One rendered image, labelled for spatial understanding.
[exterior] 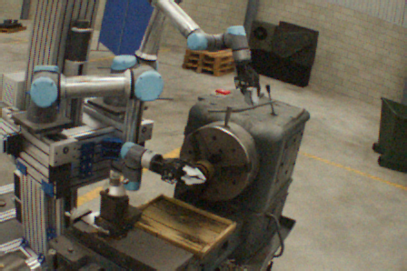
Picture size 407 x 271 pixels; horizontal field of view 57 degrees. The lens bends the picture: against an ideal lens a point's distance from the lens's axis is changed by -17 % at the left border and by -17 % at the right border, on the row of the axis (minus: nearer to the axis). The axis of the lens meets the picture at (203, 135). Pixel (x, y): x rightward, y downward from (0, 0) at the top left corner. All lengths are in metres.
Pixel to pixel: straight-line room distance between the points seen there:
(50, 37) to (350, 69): 10.18
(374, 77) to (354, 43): 1.07
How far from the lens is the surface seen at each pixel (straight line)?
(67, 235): 1.51
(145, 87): 1.64
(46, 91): 1.61
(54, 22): 1.98
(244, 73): 1.85
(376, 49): 11.53
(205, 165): 1.72
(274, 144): 1.88
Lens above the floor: 1.76
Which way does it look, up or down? 18 degrees down
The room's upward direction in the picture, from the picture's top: 11 degrees clockwise
